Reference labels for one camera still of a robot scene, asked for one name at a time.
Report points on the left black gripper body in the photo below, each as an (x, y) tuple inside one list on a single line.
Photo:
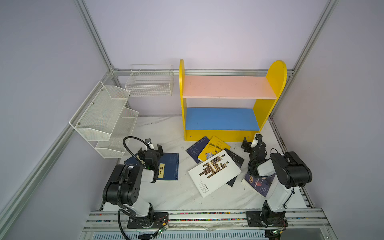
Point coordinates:
[(150, 153)]

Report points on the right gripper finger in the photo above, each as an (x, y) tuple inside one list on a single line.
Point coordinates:
[(246, 146), (258, 138)]

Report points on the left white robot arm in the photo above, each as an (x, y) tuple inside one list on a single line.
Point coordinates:
[(123, 186)]

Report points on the navy book under left arm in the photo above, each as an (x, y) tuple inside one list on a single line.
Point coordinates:
[(134, 161)]

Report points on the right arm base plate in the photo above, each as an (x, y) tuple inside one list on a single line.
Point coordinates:
[(267, 219)]

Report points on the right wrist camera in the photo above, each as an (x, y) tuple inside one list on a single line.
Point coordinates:
[(254, 143)]

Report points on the white book brown bars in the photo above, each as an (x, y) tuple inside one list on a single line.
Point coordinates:
[(213, 173)]

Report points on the purple illustrated book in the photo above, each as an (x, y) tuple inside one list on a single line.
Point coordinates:
[(260, 185)]

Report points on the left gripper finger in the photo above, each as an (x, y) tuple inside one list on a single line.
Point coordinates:
[(149, 142), (160, 150)]

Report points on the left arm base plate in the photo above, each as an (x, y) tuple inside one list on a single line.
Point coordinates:
[(158, 220)]

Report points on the black wolf book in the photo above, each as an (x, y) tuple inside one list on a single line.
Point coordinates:
[(238, 161)]

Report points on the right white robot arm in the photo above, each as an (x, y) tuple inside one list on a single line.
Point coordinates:
[(276, 177)]

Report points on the white wire basket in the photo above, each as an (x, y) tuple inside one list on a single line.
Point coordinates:
[(150, 81)]

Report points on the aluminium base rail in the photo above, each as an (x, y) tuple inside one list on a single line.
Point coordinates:
[(296, 224)]

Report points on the white mesh two-tier rack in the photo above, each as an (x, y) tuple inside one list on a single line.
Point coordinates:
[(104, 119)]

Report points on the yellow pink blue bookshelf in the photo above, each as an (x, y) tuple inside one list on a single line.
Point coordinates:
[(230, 124)]

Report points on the navy bagua book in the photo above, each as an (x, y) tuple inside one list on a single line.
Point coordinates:
[(195, 150)]

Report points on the navy book yellow label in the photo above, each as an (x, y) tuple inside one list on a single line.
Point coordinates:
[(169, 167)]

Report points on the yellow cartoon book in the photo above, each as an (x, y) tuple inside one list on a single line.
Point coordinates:
[(214, 146)]

